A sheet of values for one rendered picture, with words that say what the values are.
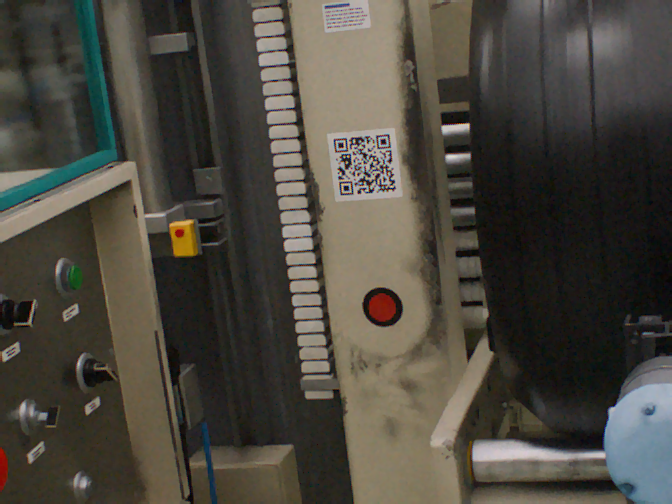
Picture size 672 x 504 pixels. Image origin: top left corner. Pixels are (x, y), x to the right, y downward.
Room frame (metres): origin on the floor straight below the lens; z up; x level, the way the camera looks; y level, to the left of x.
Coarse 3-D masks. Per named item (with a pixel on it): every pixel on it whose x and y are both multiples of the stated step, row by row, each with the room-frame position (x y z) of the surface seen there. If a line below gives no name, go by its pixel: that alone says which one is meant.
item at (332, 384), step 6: (252, 0) 1.44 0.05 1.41; (258, 0) 1.43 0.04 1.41; (264, 0) 1.43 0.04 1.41; (270, 0) 1.43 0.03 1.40; (276, 0) 1.43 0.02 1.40; (306, 384) 1.44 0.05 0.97; (312, 384) 1.43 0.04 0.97; (318, 384) 1.43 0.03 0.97; (324, 384) 1.43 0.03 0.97; (330, 384) 1.43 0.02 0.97; (336, 384) 1.43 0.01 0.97; (336, 390) 1.44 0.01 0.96
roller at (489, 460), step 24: (480, 456) 1.30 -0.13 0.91; (504, 456) 1.29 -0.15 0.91; (528, 456) 1.28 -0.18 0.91; (552, 456) 1.27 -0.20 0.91; (576, 456) 1.27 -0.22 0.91; (600, 456) 1.26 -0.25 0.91; (480, 480) 1.30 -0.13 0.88; (504, 480) 1.29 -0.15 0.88; (528, 480) 1.29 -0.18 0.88; (552, 480) 1.28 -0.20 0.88; (576, 480) 1.27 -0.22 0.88; (600, 480) 1.27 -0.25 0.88
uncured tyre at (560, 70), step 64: (512, 0) 1.23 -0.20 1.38; (576, 0) 1.20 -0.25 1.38; (640, 0) 1.18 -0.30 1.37; (512, 64) 1.19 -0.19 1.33; (576, 64) 1.17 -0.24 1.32; (640, 64) 1.15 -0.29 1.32; (512, 128) 1.17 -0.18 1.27; (576, 128) 1.14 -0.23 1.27; (640, 128) 1.13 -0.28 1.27; (512, 192) 1.16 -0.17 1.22; (576, 192) 1.13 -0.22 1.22; (640, 192) 1.12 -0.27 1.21; (512, 256) 1.16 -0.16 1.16; (576, 256) 1.13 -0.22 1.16; (640, 256) 1.12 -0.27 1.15; (512, 320) 1.18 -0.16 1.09; (576, 320) 1.15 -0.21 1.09; (512, 384) 1.26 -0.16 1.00; (576, 384) 1.18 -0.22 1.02
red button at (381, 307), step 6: (384, 294) 1.40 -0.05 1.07; (372, 300) 1.40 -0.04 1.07; (378, 300) 1.39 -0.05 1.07; (384, 300) 1.39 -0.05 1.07; (390, 300) 1.39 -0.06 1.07; (372, 306) 1.40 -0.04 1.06; (378, 306) 1.39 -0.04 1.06; (384, 306) 1.39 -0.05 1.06; (390, 306) 1.39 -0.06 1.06; (372, 312) 1.40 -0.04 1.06; (378, 312) 1.39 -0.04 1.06; (384, 312) 1.39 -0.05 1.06; (390, 312) 1.39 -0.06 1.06; (378, 318) 1.39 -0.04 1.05; (384, 318) 1.39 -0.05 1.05; (390, 318) 1.39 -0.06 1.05
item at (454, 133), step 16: (448, 112) 1.91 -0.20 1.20; (464, 112) 1.90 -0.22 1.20; (448, 128) 1.79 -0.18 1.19; (464, 128) 1.78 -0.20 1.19; (448, 144) 1.79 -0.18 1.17; (464, 144) 1.78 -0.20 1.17; (448, 160) 1.77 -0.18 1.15; (464, 160) 1.77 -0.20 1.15; (448, 176) 1.91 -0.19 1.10; (464, 176) 1.90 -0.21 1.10; (464, 192) 1.78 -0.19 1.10; (464, 208) 1.77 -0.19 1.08; (464, 224) 1.77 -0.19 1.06; (464, 240) 1.78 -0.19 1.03; (464, 256) 1.91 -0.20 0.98; (464, 272) 1.77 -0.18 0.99; (480, 272) 1.77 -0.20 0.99; (464, 288) 1.78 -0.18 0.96; (480, 288) 1.78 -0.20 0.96; (464, 304) 1.91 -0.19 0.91; (480, 304) 1.90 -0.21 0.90; (464, 320) 1.77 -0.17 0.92; (480, 320) 1.77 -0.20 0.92
